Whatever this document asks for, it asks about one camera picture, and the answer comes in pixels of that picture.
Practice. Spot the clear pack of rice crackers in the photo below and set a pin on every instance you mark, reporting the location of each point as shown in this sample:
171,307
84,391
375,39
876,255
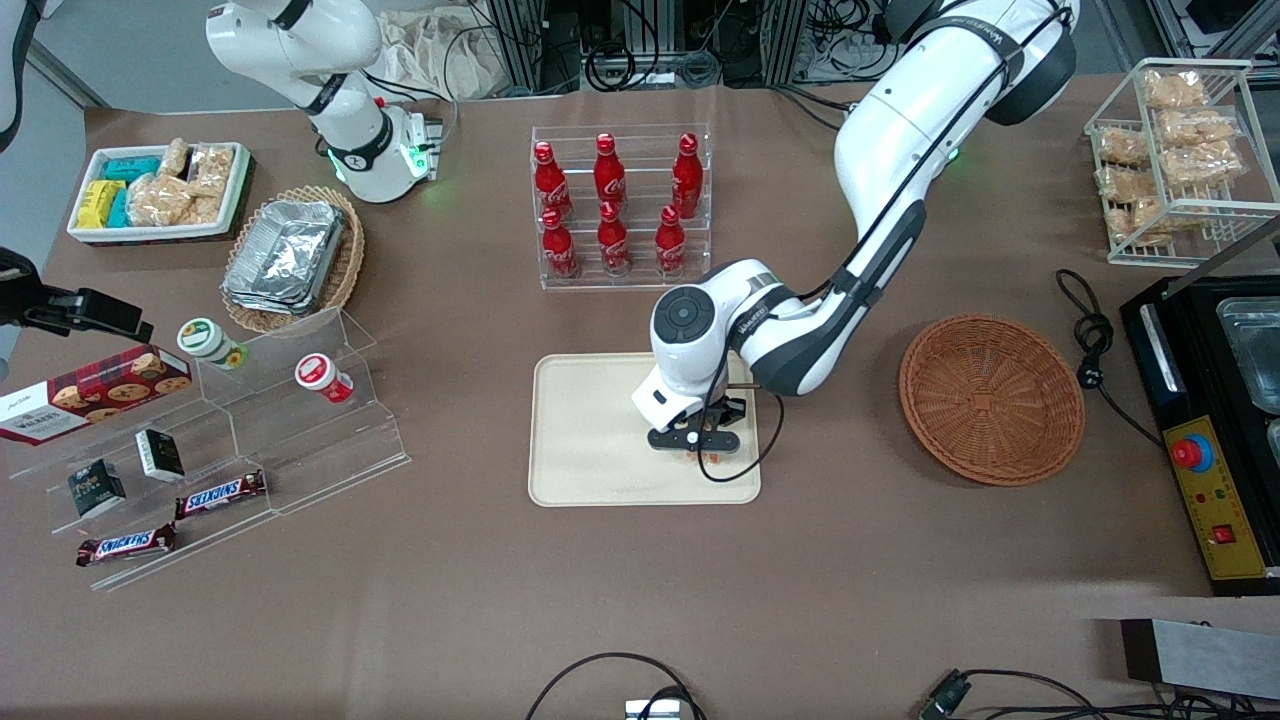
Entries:
1200,128
1122,146
1205,166
1175,90
1125,184
1140,222

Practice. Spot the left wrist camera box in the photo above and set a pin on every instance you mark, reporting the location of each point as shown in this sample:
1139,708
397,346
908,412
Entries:
670,439

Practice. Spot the round brown wicker basket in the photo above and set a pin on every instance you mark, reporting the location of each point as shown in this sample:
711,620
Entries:
990,400

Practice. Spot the beige cloth bag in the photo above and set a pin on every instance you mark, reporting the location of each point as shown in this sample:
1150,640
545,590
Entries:
440,55

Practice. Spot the red tartan cookie box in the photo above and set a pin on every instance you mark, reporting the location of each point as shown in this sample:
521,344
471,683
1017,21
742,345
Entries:
90,395

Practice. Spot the yellow snack pack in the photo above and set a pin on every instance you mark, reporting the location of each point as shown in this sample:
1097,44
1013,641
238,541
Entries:
98,203

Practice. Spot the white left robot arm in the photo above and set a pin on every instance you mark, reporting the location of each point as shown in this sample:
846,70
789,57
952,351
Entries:
890,140

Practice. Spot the cream plastic tray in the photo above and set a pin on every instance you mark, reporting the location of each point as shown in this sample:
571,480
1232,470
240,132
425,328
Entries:
590,430

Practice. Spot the clear acrylic bottle rack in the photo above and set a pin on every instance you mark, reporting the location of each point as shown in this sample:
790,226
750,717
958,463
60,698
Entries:
640,280

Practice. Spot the black box with gold print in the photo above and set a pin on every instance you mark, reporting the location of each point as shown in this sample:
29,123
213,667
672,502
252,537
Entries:
96,488

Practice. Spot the black sealing machine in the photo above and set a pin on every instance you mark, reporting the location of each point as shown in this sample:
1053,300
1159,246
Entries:
1225,480

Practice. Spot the red cola bottle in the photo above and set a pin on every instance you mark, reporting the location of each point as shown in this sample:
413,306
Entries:
670,245
561,250
686,175
609,172
550,185
613,243

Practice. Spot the light oval wicker basket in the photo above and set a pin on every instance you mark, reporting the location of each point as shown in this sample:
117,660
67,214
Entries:
350,260

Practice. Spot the green lid cup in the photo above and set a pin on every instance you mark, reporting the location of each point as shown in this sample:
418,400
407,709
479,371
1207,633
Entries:
205,340

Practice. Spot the white rectangular snack tray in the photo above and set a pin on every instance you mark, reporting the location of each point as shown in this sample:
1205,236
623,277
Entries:
150,232

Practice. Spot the clear acrylic stepped shelf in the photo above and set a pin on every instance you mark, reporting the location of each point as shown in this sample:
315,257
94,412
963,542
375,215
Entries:
300,450

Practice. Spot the Snickers bar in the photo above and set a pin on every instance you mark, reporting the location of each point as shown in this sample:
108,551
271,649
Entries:
125,545
220,495

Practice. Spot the aluminium equipment frame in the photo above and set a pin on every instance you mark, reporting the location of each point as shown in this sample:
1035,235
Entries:
650,40

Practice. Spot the stack of foil containers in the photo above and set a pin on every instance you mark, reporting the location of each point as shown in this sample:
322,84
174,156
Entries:
285,255

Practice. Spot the black box with white label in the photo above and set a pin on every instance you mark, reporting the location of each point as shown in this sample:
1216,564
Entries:
160,455

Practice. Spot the red lid cup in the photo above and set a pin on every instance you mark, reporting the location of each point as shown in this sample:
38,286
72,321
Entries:
318,374

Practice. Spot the clear bag of puffed snacks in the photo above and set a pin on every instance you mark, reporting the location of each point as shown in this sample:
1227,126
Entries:
212,168
158,200
207,208
175,158

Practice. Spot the dark wooden box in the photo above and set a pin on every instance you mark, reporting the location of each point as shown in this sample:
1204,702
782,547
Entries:
1200,660

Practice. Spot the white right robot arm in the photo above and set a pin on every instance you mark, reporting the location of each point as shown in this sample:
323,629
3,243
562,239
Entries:
330,60

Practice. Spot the teal snack pack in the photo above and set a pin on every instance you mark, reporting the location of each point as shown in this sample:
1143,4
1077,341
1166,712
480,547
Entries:
130,168
119,210

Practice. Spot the silver foil container in machine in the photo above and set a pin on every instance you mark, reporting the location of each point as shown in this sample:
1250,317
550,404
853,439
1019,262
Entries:
1255,350
1274,445

